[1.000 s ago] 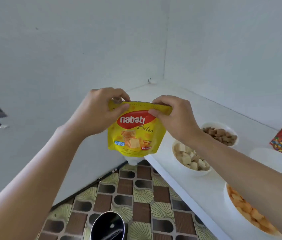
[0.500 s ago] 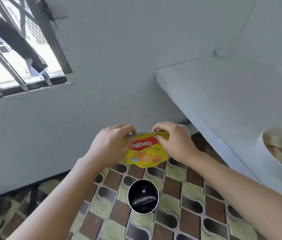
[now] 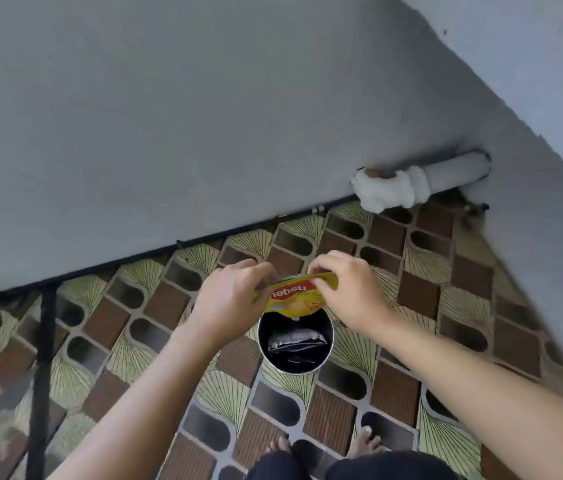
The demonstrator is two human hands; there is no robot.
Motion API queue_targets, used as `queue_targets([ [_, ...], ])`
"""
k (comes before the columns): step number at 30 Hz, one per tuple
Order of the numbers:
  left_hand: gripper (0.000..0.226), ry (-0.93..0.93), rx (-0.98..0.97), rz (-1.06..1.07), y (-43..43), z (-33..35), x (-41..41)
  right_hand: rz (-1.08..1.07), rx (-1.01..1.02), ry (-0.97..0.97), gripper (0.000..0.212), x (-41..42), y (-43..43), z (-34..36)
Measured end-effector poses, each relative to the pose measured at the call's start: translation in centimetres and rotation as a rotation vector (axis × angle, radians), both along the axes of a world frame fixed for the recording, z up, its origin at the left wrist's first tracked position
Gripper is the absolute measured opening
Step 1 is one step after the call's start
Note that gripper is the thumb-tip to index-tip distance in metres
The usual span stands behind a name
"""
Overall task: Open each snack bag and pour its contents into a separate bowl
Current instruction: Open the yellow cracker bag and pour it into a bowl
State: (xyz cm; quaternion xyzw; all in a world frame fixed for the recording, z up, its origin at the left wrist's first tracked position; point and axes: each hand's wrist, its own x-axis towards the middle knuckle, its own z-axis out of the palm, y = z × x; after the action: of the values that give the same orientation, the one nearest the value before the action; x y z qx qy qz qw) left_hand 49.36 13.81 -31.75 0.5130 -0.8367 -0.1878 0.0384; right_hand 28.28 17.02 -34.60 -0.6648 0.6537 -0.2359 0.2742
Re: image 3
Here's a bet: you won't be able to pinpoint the person's left hand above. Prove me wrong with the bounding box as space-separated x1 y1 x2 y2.
181 258 278 348

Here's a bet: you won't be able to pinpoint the person's right hand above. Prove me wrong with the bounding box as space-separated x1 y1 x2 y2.
307 250 395 341

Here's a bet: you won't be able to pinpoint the yellow snack bag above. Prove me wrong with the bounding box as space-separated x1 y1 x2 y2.
252 271 340 319

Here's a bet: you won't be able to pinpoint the person's right forearm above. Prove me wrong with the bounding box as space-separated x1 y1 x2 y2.
365 312 563 480

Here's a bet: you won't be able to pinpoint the person's left forearm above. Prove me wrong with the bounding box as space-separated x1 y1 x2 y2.
46 322 228 480

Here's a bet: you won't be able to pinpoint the person's right foot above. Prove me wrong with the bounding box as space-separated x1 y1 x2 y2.
347 425 386 459

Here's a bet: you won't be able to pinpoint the person's foot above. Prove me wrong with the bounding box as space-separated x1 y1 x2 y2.
265 434 293 461
347 425 386 459

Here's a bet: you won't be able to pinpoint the person's left foot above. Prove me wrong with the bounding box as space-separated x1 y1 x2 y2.
265 434 293 461

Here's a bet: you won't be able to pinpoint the person's dark shorts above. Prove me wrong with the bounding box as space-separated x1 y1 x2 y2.
245 448 462 480

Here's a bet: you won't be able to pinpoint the black round trash bin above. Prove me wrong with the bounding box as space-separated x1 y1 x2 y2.
256 307 335 375

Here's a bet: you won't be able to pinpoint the white drain pipe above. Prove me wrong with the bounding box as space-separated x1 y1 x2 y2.
350 151 492 215

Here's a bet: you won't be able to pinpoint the thin black pole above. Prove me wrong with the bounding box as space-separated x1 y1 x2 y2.
25 288 58 480

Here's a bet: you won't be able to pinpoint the thin black floor cable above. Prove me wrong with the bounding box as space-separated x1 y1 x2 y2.
0 197 362 308

